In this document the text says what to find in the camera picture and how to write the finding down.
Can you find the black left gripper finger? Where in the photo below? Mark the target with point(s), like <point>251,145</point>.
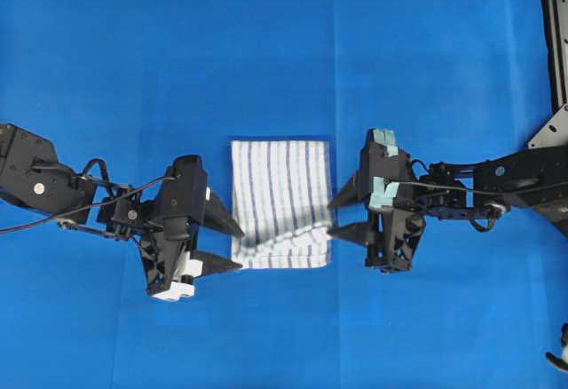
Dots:
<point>218,218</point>
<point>214,264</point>

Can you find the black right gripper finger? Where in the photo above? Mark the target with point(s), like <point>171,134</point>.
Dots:
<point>354,191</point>
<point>357,233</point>

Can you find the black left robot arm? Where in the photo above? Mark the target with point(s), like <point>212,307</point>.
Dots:
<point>33,178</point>

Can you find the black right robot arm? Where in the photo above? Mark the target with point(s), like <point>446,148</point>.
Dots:
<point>482,193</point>

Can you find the blue striped white towel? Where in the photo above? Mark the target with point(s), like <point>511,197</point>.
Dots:
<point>281,192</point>

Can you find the black white clip object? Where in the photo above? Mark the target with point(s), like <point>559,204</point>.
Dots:
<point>560,361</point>

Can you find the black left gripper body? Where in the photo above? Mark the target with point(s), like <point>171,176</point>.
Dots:
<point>175,216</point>

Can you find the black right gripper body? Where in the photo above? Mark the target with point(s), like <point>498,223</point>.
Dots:
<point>394,227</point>

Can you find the black metal frame rail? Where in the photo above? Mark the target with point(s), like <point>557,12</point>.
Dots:
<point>554,131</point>

